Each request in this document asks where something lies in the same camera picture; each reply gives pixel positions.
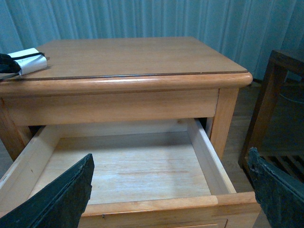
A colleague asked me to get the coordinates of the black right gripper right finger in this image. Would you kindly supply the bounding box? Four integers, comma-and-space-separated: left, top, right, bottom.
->
247, 147, 304, 228

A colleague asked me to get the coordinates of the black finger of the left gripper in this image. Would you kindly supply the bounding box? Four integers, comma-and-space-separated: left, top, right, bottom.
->
0, 53, 21, 74

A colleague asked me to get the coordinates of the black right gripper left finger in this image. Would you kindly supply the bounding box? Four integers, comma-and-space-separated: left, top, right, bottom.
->
0, 154, 95, 228

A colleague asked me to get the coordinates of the white charger with black cable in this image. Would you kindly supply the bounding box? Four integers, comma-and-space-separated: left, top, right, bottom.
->
8, 48, 48, 75

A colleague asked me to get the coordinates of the wooden top drawer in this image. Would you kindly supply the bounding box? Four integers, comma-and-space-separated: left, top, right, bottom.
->
0, 119, 261, 228

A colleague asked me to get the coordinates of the wooden nightstand cabinet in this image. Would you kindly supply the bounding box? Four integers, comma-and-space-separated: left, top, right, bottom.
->
0, 37, 253, 228

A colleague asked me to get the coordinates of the dark wooden side table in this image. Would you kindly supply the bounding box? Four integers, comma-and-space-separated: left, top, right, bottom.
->
238, 50, 304, 182

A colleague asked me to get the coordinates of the pale green pleated curtain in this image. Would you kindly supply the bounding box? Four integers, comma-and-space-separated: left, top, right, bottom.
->
0, 0, 304, 79

